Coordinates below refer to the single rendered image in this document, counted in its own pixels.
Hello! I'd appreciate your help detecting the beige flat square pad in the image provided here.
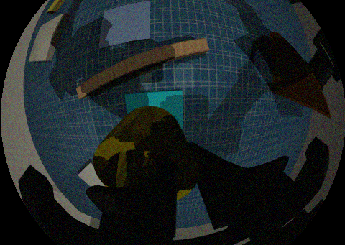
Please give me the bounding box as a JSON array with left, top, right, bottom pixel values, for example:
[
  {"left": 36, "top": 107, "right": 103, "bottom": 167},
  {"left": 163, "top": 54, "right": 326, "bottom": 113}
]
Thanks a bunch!
[{"left": 78, "top": 161, "right": 106, "bottom": 187}]

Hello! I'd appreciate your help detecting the brown rectangular bar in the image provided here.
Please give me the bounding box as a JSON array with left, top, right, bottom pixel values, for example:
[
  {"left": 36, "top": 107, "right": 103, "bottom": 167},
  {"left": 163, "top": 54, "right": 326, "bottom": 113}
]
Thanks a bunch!
[{"left": 75, "top": 38, "right": 209, "bottom": 99}]

